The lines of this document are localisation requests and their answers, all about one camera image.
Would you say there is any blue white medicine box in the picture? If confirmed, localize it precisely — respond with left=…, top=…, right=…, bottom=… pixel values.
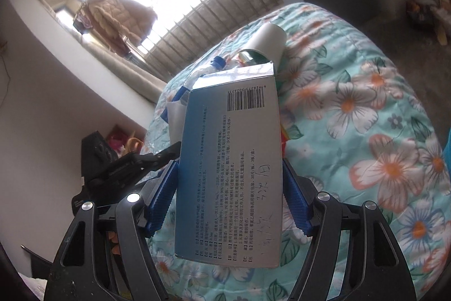
left=174, top=63, right=283, bottom=268

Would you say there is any clear crushed plastic bottle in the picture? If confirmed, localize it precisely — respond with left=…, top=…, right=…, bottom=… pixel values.
left=188, top=56, right=243, bottom=82

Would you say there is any white paper cup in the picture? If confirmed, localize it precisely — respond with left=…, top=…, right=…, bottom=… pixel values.
left=241, top=22, right=288, bottom=66

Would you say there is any floral teal quilt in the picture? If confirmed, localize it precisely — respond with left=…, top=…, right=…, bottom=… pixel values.
left=143, top=3, right=450, bottom=297

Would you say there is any folded beige quilted jacket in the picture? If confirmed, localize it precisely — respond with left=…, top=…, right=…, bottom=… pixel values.
left=74, top=0, right=158, bottom=56

